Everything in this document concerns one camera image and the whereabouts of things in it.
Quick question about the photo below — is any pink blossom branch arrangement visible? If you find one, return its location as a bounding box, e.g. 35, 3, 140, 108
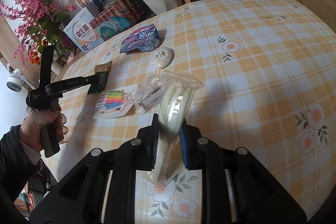
1, 0, 76, 69

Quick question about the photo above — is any low wooden side cabinet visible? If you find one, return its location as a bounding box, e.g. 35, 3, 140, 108
0, 15, 87, 83

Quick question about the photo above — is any white blue probiotic box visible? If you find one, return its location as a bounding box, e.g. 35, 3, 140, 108
63, 7, 104, 53

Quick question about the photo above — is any white desk fan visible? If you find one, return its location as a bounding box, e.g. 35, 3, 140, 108
6, 69, 34, 92

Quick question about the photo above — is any person's left hand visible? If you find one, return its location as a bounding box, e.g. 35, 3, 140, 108
19, 105, 68, 152

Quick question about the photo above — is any colourful marker pen pack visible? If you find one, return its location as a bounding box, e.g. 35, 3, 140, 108
92, 85, 136, 119

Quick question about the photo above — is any person's left dark sleeve forearm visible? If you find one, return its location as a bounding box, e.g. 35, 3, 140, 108
1, 125, 41, 202

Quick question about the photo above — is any pink teal striped gift box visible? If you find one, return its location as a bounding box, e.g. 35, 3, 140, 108
89, 0, 145, 41

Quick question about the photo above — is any blue pink crumpled wrapper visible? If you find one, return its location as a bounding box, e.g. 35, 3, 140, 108
120, 24, 161, 53

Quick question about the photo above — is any clear crumpled plastic bag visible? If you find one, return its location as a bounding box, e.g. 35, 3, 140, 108
130, 75, 165, 115

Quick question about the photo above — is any yellow plaid flowered tablecloth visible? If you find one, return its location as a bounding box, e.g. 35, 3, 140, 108
43, 0, 335, 223

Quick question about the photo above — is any green gold snack wrapper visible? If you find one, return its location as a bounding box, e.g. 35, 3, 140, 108
88, 61, 112, 95

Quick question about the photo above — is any cream tape roll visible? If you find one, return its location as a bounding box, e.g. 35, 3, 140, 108
141, 71, 204, 189

